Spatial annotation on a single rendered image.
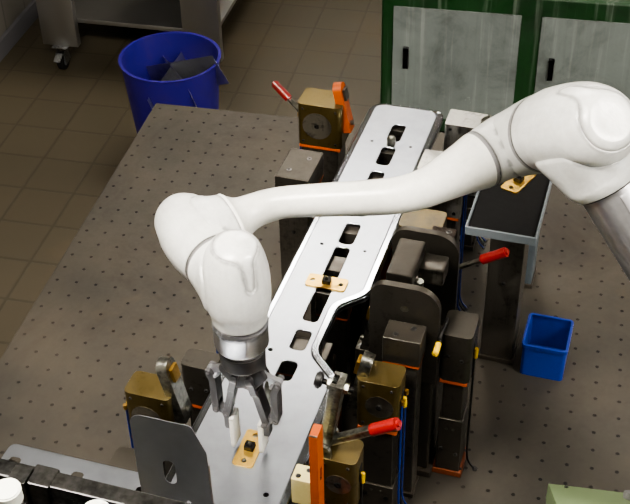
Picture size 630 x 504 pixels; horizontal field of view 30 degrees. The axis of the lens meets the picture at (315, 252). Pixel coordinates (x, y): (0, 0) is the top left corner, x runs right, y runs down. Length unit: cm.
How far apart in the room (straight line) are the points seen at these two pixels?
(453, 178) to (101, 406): 105
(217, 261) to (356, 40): 362
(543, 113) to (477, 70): 256
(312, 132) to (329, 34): 251
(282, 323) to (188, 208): 48
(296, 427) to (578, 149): 72
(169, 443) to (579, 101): 78
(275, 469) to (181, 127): 161
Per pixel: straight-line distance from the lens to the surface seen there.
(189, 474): 178
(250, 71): 514
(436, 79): 446
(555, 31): 434
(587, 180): 187
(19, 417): 267
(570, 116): 183
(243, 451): 211
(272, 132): 344
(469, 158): 197
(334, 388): 192
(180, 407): 217
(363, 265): 248
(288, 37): 539
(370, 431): 198
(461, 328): 222
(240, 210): 195
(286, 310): 238
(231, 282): 180
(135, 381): 220
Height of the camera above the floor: 257
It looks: 39 degrees down
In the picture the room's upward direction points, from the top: 1 degrees counter-clockwise
